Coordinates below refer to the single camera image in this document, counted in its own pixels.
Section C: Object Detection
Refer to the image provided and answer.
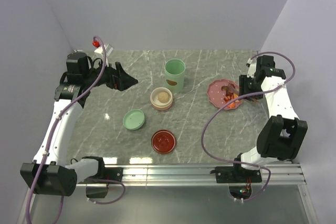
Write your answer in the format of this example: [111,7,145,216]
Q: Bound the red round lid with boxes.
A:
[151,130,177,154]

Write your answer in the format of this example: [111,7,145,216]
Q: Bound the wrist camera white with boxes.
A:
[94,44,113,67]
[246,59,256,78]

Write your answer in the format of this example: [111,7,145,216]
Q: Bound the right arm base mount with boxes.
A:
[210,164,262,201]

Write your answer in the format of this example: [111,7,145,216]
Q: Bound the green round lid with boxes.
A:
[123,109,145,131]

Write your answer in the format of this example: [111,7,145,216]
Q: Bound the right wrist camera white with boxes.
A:
[246,59,256,78]

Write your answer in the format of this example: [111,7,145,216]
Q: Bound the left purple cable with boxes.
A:
[26,35,127,224]

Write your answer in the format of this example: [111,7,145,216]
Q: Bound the purple cable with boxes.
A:
[26,35,127,224]
[201,51,296,202]

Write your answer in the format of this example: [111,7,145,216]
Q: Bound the green tin canister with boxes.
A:
[164,58,186,93]

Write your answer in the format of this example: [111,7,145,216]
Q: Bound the stacked cream pink bowl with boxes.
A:
[150,87,173,111]

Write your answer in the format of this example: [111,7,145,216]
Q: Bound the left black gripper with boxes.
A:
[83,57,138,91]

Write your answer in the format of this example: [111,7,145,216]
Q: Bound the red shrimp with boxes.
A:
[224,95,239,109]

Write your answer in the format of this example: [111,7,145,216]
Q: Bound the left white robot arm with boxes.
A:
[20,52,138,196]

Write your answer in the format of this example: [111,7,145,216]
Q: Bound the pink dotted plate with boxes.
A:
[207,79,239,108]

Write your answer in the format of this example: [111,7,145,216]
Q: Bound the metal tongs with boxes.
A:
[221,83,258,105]

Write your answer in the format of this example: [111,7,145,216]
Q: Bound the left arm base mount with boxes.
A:
[85,167,123,199]

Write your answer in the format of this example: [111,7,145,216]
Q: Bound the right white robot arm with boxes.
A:
[232,51,308,182]

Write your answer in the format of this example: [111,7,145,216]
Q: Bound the beige steamed bun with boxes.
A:
[157,91,170,103]

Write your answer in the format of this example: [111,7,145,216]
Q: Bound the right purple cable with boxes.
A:
[201,51,296,202]

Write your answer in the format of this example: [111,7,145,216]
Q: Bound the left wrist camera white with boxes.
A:
[94,44,113,67]

